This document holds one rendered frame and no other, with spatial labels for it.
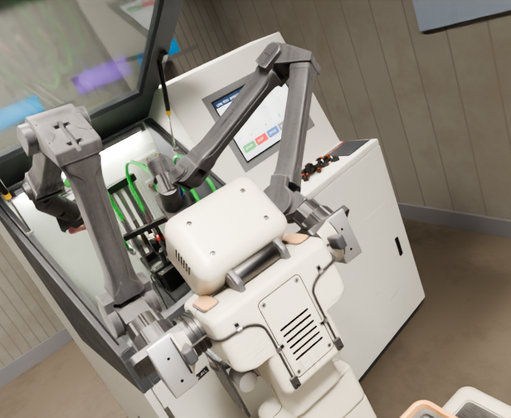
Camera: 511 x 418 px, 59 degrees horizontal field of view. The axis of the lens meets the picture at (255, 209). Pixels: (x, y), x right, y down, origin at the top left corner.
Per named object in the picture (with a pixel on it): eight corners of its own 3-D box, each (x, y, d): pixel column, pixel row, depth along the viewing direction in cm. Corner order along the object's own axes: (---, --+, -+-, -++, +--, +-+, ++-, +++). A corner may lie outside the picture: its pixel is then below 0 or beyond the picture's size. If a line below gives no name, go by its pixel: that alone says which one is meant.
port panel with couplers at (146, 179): (164, 219, 194) (130, 154, 183) (161, 218, 197) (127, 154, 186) (187, 203, 201) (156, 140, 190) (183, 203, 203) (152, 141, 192)
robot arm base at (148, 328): (132, 366, 78) (189, 324, 83) (109, 331, 82) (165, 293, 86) (141, 381, 85) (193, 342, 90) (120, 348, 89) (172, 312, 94)
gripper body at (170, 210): (174, 189, 134) (171, 176, 128) (192, 215, 130) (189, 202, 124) (155, 199, 132) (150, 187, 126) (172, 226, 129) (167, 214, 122)
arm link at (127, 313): (130, 330, 84) (155, 314, 86) (104, 291, 88) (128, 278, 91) (133, 351, 90) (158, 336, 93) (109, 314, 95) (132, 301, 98)
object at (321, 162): (309, 184, 185) (304, 172, 183) (290, 183, 193) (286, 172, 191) (341, 158, 197) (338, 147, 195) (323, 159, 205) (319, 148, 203)
